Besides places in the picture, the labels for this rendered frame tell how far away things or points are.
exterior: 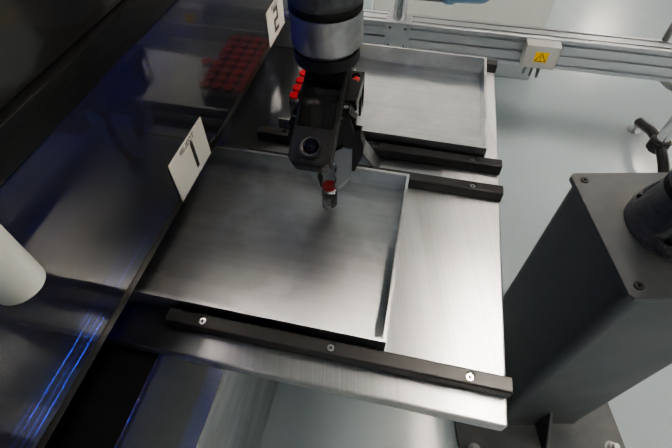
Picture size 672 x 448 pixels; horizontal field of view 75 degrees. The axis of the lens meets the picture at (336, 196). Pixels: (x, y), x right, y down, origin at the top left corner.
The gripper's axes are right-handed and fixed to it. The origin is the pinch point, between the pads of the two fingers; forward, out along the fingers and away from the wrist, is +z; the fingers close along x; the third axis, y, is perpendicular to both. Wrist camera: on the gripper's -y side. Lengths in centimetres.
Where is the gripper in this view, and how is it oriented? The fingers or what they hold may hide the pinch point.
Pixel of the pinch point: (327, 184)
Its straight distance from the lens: 60.6
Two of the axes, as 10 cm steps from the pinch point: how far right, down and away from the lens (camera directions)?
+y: 2.1, -7.4, 6.3
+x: -9.8, -1.5, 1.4
